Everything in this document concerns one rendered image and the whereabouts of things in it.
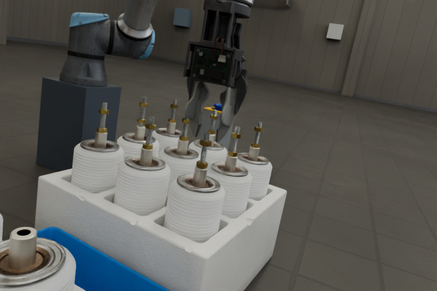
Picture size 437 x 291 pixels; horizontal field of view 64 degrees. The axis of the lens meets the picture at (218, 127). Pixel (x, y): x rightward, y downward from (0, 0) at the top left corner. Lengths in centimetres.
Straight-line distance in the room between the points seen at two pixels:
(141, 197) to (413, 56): 990
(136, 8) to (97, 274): 77
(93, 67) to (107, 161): 57
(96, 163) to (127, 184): 9
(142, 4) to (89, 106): 36
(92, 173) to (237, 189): 28
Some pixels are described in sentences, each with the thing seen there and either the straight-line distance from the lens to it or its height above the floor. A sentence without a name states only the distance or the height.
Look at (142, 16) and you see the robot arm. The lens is 116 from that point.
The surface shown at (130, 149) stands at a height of 24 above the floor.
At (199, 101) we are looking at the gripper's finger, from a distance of 57.
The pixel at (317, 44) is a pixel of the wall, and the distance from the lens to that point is 1030.
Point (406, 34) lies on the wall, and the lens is 1035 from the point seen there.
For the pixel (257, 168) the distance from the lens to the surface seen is 77.
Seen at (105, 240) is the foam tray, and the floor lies 12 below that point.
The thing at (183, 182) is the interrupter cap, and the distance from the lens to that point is 59.
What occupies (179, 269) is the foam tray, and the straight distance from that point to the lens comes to 58.
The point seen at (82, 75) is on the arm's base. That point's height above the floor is 33.
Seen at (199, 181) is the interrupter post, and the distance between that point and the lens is 59.
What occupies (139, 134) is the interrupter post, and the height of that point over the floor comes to 26.
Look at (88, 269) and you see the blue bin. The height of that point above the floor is 8.
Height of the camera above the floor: 47
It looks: 12 degrees down
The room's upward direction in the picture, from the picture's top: 10 degrees clockwise
